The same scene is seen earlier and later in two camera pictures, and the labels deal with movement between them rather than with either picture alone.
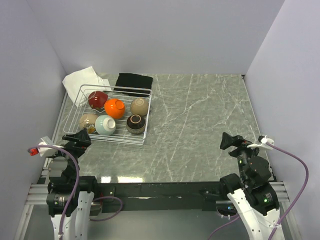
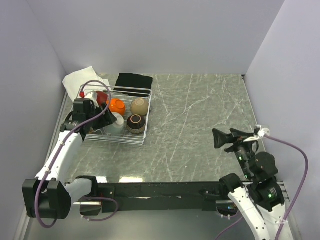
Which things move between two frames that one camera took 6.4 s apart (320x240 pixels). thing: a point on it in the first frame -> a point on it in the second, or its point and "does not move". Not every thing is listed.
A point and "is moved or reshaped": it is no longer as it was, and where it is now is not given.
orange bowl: [114, 108] does not move
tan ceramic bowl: [139, 106] does not move
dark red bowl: [96, 99] does not move
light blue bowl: [105, 125] is moved or reshaped
